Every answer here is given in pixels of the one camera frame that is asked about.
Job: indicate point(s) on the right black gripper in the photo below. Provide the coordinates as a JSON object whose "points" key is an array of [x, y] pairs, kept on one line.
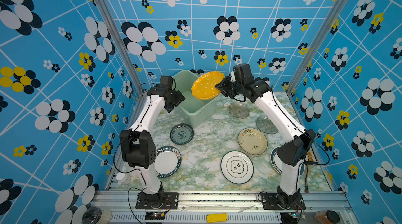
{"points": [[222, 88]]}

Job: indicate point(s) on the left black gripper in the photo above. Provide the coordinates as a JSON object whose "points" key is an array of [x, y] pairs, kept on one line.
{"points": [[179, 97]]}

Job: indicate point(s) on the light green plastic bin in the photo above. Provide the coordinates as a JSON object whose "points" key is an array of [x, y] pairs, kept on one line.
{"points": [[192, 110]]}

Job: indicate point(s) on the yellow dotted plate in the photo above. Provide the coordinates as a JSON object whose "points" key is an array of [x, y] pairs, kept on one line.
{"points": [[204, 87]]}

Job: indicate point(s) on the white plate black emblem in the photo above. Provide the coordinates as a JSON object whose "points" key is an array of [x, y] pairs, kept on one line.
{"points": [[237, 167]]}

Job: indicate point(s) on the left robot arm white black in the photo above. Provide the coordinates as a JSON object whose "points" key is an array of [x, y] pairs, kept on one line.
{"points": [[138, 149]]}

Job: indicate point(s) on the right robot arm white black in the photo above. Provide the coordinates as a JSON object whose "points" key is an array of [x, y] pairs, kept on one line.
{"points": [[298, 140]]}

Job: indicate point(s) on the clear glass plate far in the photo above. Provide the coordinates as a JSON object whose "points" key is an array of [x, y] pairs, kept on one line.
{"points": [[239, 110]]}

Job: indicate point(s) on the small teal patterned plate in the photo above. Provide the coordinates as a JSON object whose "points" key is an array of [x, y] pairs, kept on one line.
{"points": [[182, 134]]}

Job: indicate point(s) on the clear glass plate right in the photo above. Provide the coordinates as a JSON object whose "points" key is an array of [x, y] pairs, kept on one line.
{"points": [[265, 125]]}

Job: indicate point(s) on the beige bowl plate with leaves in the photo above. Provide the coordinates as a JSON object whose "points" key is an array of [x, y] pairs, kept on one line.
{"points": [[253, 141]]}

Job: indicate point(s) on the white plate green lettered rim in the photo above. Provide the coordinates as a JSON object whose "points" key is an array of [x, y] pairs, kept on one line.
{"points": [[167, 162]]}

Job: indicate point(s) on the white plate striped green rim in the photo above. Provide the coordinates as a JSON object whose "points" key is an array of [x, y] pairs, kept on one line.
{"points": [[277, 162]]}

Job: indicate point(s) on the black battery charger box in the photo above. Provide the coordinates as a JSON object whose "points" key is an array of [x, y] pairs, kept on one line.
{"points": [[310, 158]]}

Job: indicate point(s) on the clear tape roll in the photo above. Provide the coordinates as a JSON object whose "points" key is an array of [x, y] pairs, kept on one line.
{"points": [[96, 215]]}

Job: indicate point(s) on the brown jar black lid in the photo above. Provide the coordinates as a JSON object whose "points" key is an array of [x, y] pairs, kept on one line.
{"points": [[327, 217]]}

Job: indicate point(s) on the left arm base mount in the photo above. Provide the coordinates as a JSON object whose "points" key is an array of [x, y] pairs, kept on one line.
{"points": [[166, 201]]}

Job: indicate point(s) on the aluminium front rail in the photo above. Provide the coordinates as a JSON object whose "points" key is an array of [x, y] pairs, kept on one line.
{"points": [[239, 207]]}

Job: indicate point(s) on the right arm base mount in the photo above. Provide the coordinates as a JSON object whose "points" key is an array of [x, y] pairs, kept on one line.
{"points": [[275, 201]]}

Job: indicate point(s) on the yellow tag on rail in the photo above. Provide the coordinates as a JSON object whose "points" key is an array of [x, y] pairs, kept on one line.
{"points": [[217, 218]]}

